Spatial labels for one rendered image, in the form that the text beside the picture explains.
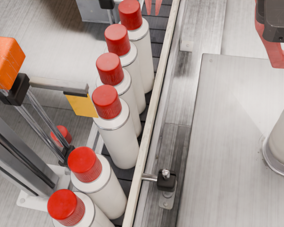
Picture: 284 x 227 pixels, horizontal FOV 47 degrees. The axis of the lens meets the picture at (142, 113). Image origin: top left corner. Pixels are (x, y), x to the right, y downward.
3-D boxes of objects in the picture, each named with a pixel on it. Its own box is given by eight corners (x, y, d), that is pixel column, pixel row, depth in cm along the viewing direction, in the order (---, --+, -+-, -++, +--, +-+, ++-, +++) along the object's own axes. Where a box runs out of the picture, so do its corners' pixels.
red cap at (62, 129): (75, 138, 67) (70, 130, 64) (63, 150, 66) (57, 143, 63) (64, 129, 68) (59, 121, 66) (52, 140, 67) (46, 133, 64)
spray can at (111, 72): (141, 142, 60) (126, 76, 42) (113, 143, 60) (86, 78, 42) (142, 117, 62) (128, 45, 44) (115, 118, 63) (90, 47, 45)
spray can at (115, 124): (139, 171, 57) (122, 113, 39) (110, 169, 58) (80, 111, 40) (142, 143, 60) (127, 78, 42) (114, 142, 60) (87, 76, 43)
